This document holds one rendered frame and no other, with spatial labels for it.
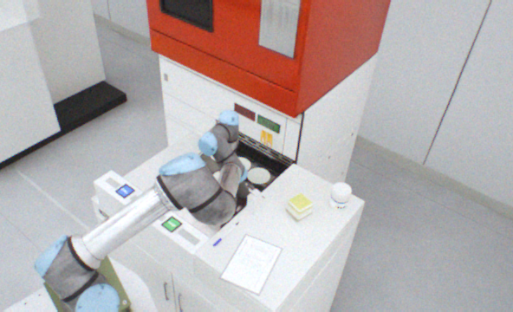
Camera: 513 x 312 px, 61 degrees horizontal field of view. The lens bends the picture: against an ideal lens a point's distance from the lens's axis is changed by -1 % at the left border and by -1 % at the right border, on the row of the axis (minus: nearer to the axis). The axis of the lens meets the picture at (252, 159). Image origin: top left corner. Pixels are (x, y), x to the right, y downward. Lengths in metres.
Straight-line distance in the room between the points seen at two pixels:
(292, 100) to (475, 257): 1.88
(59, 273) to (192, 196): 0.40
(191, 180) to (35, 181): 2.33
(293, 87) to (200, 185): 0.62
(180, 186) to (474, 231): 2.46
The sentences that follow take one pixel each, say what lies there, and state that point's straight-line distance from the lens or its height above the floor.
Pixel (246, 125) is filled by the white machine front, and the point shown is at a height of 1.03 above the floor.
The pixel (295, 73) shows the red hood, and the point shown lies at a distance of 1.61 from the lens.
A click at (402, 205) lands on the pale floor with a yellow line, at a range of 3.25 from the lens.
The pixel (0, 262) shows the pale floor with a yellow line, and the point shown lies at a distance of 3.02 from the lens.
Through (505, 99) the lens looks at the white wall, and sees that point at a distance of 3.08.
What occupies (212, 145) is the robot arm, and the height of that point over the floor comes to 1.23.
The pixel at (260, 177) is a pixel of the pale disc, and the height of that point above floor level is 0.90.
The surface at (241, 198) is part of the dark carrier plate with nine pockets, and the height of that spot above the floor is 0.90.
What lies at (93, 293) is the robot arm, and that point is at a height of 1.16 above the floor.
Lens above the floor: 2.22
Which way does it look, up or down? 42 degrees down
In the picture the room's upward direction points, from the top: 4 degrees clockwise
